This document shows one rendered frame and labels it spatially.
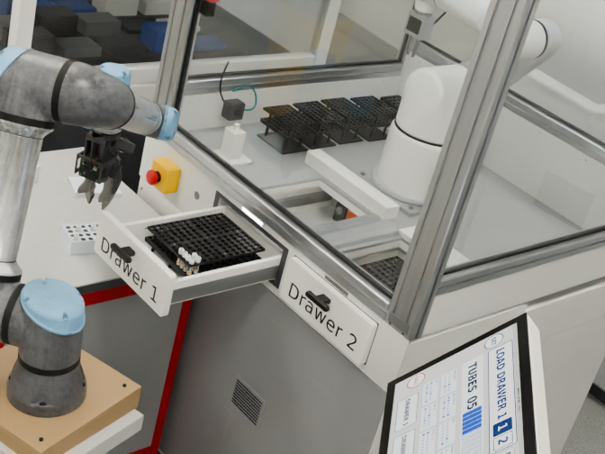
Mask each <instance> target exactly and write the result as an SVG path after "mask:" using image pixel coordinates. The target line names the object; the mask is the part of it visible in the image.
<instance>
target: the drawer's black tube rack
mask: <svg viewBox="0 0 605 454"><path fill-rule="evenodd" d="M214 216H215V217H214ZM223 218H224V219H223ZM197 220H198V221H197ZM190 221H191V222H190ZM226 221H227V222H226ZM177 223H178V224H177ZM170 224H171V225H170ZM225 225H226V226H225ZM155 226H156V227H157V229H159V230H162V231H161V232H162V233H163V234H165V235H166V236H167V237H168V238H169V239H170V240H171V241H172V242H173V243H174V244H171V245H176V246H177V247H178V248H184V249H185V251H187V252H188V253H187V254H190V255H191V256H192V255H193V253H197V254H198V256H200V257H201V262H200V263H196V262H195V261H194V263H196V266H199V269H198V273H197V274H199V273H203V272H207V271H211V270H215V269H219V268H226V267H230V266H235V265H238V264H242V263H247V262H250V261H255V260H259V259H262V258H260V257H259V256H258V254H257V253H258V252H261V251H265V248H264V247H262V246H261V245H260V244H259V243H258V242H257V241H255V240H254V239H253V238H252V237H250V236H249V235H248V234H247V233H246V232H244V231H243V230H242V229H241V228H240V227H239V226H238V225H237V224H236V223H234V222H233V221H232V220H231V219H230V218H228V217H227V216H226V215H225V214H224V213H215V214H210V215H205V216H200V217H195V218H190V219H185V220H180V221H175V222H166V223H161V224H156V225H155ZM179 226H181V227H179ZM228 228H229V229H228ZM168 229H169V230H168ZM249 240H250V241H249ZM145 242H147V243H148V245H150V246H151V251H152V252H154V250H155V251H156V252H157V253H158V254H159V255H160V256H161V257H162V258H163V259H165V260H166V261H167V262H168V263H169V264H168V267H169V268H172V267H173V268H174V269H175V270H176V271H177V272H179V273H180V274H181V275H182V276H183V277H187V276H191V275H194V271H193V270H192V274H191V275H187V274H186V273H187V272H184V269H183V268H180V265H179V266H178V265H177V264H176V261H177V256H176V255H175V254H174V253H173V252H172V251H171V250H170V249H169V248H168V247H167V246H166V245H164V244H163V243H162V242H161V241H160V240H159V239H158V238H157V237H156V236H155V235H152V236H147V237H145ZM250 247H251V248H250ZM260 249H261V250H260Z"/></svg>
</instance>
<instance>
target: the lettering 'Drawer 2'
mask: <svg viewBox="0 0 605 454"><path fill-rule="evenodd" d="M293 286H295V287H296V289H297V296H296V297H292V296H291V295H290V294H291V291H292V287H293ZM288 295H289V296H290V297H291V298H292V299H294V300H296V299H297V298H298V295H299V290H298V287H297V286H296V285H295V284H294V283H293V282H292V284H291V287H290V291H289V294H288ZM308 303H310V304H311V305H312V303H311V302H310V301H308ZM307 306H309V305H305V310H306V312H307V313H310V314H312V308H313V305H312V307H310V306H309V307H310V308H311V310H310V311H308V310H307ZM317 310H318V308H317V307H316V314H315V319H316V320H317V319H318V317H319V316H320V315H321V316H322V311H320V312H319V314H318V316H317ZM326 316H327V315H324V317H323V319H321V320H320V323H322V322H323V321H324V319H325V318H326ZM329 322H332V323H333V326H332V325H331V324H329ZM326 325H327V329H328V330H329V331H330V332H333V331H331V330H330V329H329V327H328V325H329V326H331V327H332V328H333V329H334V328H335V324H334V322H333V321H332V320H327V324H326ZM350 335H352V336H354V338H355V341H354V342H351V343H349V344H347V346H348V347H349V345H352V344H355V343H356V342H357V338H356V336H355V335H354V334H353V333H350ZM349 348H350V349H351V350H352V351H354V350H353V349H352V348H351V347H349Z"/></svg>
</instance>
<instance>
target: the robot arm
mask: <svg viewBox="0 0 605 454"><path fill-rule="evenodd" d="M130 86H131V72H130V70H129V69H128V68H126V67H125V66H124V65H121V64H117V63H111V62H109V63H104V64H102V65H100V66H99V68H96V67H94V66H91V65H89V64H86V63H84V62H80V61H75V60H72V59H66V58H62V57H59V56H55V55H51V54H48V53H45V52H41V51H37V50H35V49H32V48H29V49H26V48H22V47H18V46H10V47H7V48H5V49H3V50H1V51H0V342H2V343H5V344H9V345H12V346H15V347H18V358H17V360H16V361H15V363H14V367H13V370H12V371H11V373H10V374H9V376H8V378H7V382H6V396H7V399H8V401H9V402H10V404H11V405H12V406H13V407H14V408H15V409H17V410H18V411H20V412H22V413H26V414H28V415H31V416H35V417H42V418H52V417H59V416H62V415H66V414H68V413H72V412H74V411H75V410H76V409H77V408H78V407H79V406H80V405H81V404H82V403H83V402H84V401H85V399H86V387H87V384H86V377H85V373H84V370H83V368H82V365H81V362H80V358H81V349H82V339H83V330H84V326H85V322H86V316H85V302H84V299H83V297H82V296H81V294H80V293H79V292H78V291H77V290H76V289H75V288H74V287H73V286H72V285H70V284H69V283H67V282H64V281H62V280H59V279H56V278H49V277H46V278H45V280H43V279H42V278H36V279H33V280H32V281H30V282H28V283H27V284H23V283H21V278H22V273H23V270H22V269H21V268H20V266H19V265H18V263H17V261H16V260H17V256H18V251H19V248H20V243H21V239H22V235H23V227H24V224H25V219H26V214H27V211H28V206H29V202H30V198H31V194H32V187H33V182H34V178H35V174H36V170H37V166H38V161H39V157H40V153H41V145H42V142H43V138H44V137H45V136H46V135H47V134H49V133H51V132H53V131H54V127H55V123H56V122H58V123H64V124H69V125H74V126H80V127H84V128H87V129H90V131H89V133H87V134H86V144H85V149H84V150H82V151H80V152H79V153H78V154H77V159H76V165H75V172H74V173H75V174H76V173H77V172H78V175H79V176H81V177H84V178H85V180H84V182H83V183H82V184H81V185H80V186H79V187H78V189H77V192H78V193H79V194H81V193H85V194H86V200H87V202H88V203H89V204H91V202H92V200H93V198H94V196H95V188H96V185H95V183H97V184H99V185H100V184H102V183H104V188H103V190H102V192H101V193H100V195H99V196H98V203H102V210H103V209H105V208H106V207H107V206H108V205H109V203H110V202H111V201H112V200H113V197H114V195H115V193H116V192H117V190H118V188H119V186H120V184H121V182H122V166H120V160H121V159H120V157H119V153H117V152H115V151H116V150H118V151H119V152H122V153H124V152H129V153H132V152H133V151H134V148H135V144H134V143H131V142H130V141H129V140H128V139H127V138H123V137H122V138H120V137H121V131H122V130H123V131H127V132H133V133H137V134H139V135H143V136H147V137H150V138H153V139H156V140H157V141H158V140H162V141H171V140H172V139H173V138H174V136H175V134H176V130H177V126H178V122H179V112H178V111H177V109H175V108H172V107H169V106H167V105H166V104H165V105H162V104H157V103H154V102H152V101H150V100H149V99H147V98H144V97H142V96H140V95H137V94H135V93H133V92H132V90H131V89H130ZM111 146H113V147H115V148H116V149H114V148H111ZM80 158H81V160H80V165H79V167H78V168H77V162H78V159H80Z"/></svg>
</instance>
